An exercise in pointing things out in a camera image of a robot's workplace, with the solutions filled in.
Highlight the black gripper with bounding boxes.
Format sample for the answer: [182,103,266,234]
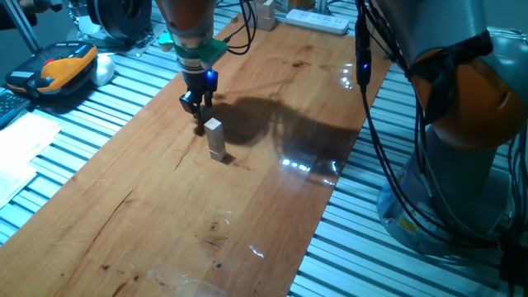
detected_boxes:
[178,68,219,121]

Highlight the black handheld device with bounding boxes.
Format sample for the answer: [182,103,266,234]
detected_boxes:
[35,0,64,12]

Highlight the dark sleeved forearm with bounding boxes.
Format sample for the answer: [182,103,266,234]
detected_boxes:
[0,4,28,31]

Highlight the person left hand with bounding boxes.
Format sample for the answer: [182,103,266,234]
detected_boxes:
[18,0,64,16]

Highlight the white computer mouse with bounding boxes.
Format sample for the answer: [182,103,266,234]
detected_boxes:
[89,54,116,87]

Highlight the medium wooden block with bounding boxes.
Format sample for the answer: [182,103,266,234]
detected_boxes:
[256,0,276,32]

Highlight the glossy wooden board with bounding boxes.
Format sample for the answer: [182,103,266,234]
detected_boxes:
[0,18,392,297]

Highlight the orange black teach pendant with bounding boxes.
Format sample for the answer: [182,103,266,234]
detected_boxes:
[5,40,99,98]

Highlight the white power strip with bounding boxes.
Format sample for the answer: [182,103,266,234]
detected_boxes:
[285,8,351,36]

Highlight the white paper sheets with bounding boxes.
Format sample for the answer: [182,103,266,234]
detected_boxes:
[0,111,63,207]

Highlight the black computer keyboard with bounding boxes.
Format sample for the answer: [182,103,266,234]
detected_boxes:
[0,88,32,127]

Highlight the grey fan base plate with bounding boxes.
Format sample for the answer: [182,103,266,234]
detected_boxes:
[68,18,167,58]

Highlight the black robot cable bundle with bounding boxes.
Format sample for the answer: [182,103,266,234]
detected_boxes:
[222,0,528,248]

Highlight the grey metal frame post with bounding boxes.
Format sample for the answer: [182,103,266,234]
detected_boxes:
[2,0,43,54]

